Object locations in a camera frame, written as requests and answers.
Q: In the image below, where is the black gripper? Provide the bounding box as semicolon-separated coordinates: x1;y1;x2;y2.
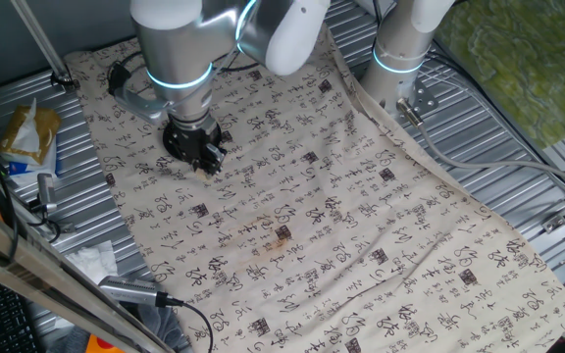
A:
168;117;229;177

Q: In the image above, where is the round black scale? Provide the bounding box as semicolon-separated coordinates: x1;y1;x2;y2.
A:
161;120;225;164

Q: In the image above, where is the beige calligraphy print cloth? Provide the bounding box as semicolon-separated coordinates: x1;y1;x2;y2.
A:
63;26;565;353

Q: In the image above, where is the crumpled white tissue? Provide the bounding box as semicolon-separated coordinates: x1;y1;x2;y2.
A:
63;238;120;286

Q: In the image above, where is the yellow tissue pack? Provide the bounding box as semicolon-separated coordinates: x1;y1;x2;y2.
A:
0;96;64;186

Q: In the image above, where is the thin aluminium pole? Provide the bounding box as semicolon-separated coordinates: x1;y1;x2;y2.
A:
9;0;77;90

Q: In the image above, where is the orange emergency stop button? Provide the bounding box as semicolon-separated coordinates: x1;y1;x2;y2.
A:
84;333;128;353

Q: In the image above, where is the green yellow mat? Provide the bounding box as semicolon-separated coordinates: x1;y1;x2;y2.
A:
433;0;565;149

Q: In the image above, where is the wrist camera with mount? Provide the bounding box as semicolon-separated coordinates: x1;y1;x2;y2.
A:
106;61;174;125

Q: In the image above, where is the thin black cable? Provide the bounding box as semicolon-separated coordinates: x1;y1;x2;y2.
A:
107;50;145;75

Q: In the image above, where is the silver camera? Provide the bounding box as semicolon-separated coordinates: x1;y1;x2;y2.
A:
97;275;162;308

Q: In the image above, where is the black camera cable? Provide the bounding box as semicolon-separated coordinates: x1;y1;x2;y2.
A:
155;291;215;353

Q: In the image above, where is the grey camera stand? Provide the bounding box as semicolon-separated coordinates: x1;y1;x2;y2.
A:
26;172;77;234

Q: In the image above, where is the wide aluminium frame beam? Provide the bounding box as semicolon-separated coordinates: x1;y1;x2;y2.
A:
0;194;177;353

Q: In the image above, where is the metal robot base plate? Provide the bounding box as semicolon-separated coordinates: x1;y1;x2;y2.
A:
395;76;439;119

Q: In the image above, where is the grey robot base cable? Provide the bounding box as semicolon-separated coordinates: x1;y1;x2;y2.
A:
395;97;565;195

